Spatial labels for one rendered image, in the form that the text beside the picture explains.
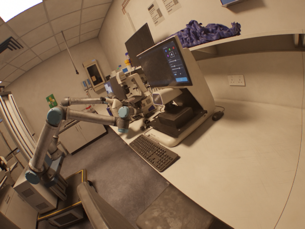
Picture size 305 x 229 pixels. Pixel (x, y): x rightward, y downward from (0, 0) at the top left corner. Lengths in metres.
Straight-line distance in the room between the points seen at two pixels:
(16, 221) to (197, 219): 2.27
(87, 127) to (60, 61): 2.08
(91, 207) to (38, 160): 0.85
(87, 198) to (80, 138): 3.14
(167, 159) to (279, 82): 0.90
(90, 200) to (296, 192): 0.72
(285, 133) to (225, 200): 0.49
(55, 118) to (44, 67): 3.31
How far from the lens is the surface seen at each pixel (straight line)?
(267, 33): 0.76
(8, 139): 4.08
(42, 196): 1.79
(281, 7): 1.14
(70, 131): 3.54
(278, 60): 1.01
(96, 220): 0.41
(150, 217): 0.90
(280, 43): 1.13
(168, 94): 0.80
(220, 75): 1.19
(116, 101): 1.35
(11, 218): 2.39
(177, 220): 0.84
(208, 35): 0.95
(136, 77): 1.50
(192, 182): 0.61
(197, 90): 0.87
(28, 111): 4.37
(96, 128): 3.53
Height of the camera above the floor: 1.25
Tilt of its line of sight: 21 degrees down
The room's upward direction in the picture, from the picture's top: 23 degrees counter-clockwise
